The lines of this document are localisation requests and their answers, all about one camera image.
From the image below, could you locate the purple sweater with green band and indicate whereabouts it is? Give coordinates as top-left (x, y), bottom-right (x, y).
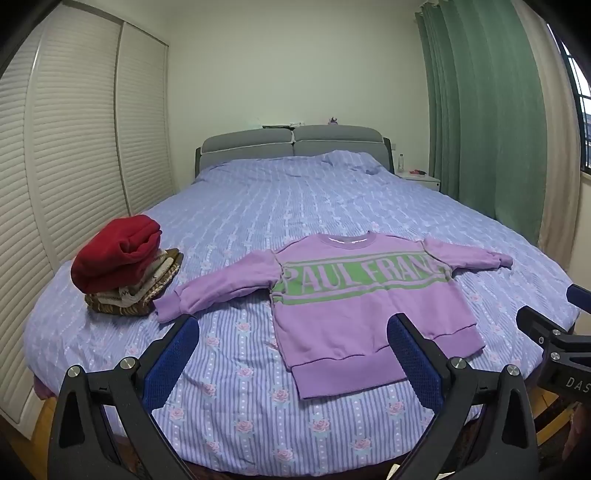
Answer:
top-left (154, 233), bottom-right (514, 401)

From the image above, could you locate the folded brown patterned garment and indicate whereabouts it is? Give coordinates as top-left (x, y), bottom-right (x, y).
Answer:
top-left (84, 248), bottom-right (184, 317)

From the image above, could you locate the grey padded headboard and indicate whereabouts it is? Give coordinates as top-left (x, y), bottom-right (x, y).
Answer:
top-left (195, 124), bottom-right (393, 186)

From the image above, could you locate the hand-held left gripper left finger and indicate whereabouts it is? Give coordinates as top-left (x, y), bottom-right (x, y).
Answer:
top-left (48, 314), bottom-right (218, 480)

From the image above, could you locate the green curtain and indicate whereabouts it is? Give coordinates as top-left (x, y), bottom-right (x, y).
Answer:
top-left (414, 0), bottom-right (555, 246)

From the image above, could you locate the window with dark frame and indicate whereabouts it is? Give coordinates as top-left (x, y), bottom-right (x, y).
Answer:
top-left (550, 24), bottom-right (591, 175)

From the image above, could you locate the folded red garment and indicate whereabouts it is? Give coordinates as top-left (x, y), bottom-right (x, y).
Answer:
top-left (71, 215), bottom-right (162, 294)

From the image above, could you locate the white slatted wardrobe door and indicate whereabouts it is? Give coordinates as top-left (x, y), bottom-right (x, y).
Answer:
top-left (0, 4), bottom-right (130, 425)
top-left (115, 21), bottom-right (175, 215)

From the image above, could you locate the white nightstand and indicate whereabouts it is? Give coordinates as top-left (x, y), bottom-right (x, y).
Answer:
top-left (396, 171), bottom-right (441, 193)

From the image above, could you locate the bed with floral striped sheet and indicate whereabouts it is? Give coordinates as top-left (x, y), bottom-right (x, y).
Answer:
top-left (23, 150), bottom-right (583, 472)

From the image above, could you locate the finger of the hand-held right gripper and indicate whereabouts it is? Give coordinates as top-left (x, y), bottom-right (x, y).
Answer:
top-left (567, 284), bottom-right (591, 309)
top-left (516, 305), bottom-right (583, 346)

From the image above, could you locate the beige curtain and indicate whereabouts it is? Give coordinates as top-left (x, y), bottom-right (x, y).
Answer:
top-left (510, 0), bottom-right (583, 265)

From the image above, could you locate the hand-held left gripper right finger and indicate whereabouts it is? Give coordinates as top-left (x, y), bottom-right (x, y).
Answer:
top-left (387, 313), bottom-right (541, 480)

